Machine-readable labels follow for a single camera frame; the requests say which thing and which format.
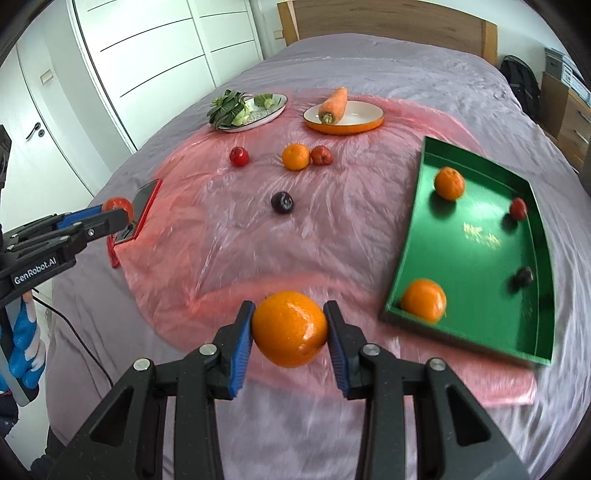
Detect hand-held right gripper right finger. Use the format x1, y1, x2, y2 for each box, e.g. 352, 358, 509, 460
323, 300, 532, 480

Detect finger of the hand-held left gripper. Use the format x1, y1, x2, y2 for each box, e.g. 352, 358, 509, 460
2, 206, 110, 246
9, 209, 134, 267

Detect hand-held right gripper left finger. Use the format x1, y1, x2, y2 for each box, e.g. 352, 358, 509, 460
62, 301, 257, 480

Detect orange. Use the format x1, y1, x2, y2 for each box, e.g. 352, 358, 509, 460
434, 167, 465, 200
282, 143, 311, 172
401, 278, 448, 324
251, 291, 329, 368

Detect green metal tray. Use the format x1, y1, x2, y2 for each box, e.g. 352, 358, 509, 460
379, 136, 554, 367

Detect person's left hand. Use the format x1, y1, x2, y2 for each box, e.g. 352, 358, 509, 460
8, 287, 47, 391

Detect smartphone in red case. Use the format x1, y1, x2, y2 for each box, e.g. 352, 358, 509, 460
107, 179, 163, 268

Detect white door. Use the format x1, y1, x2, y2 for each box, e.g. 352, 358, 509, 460
0, 44, 116, 213

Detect pink plastic sheet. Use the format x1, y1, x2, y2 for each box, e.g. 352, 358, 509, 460
108, 88, 539, 407

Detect white wardrobe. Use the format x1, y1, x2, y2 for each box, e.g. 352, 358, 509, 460
69, 0, 266, 153

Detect patterned white plate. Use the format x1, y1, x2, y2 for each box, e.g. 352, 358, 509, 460
211, 93, 288, 134

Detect orange rimmed plate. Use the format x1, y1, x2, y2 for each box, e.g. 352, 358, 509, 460
303, 102, 385, 136

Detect carrot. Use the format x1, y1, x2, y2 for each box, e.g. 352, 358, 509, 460
320, 88, 348, 125

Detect black backpack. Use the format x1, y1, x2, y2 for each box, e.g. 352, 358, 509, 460
500, 55, 542, 121

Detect wooden drawer cabinet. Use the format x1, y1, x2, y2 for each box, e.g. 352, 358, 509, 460
540, 71, 591, 169

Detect wooden headboard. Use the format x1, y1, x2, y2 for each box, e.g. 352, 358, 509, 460
277, 0, 498, 68

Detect white printer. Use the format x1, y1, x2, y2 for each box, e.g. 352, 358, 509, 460
544, 47, 589, 100

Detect black cable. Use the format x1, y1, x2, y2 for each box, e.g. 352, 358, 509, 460
31, 295, 115, 387

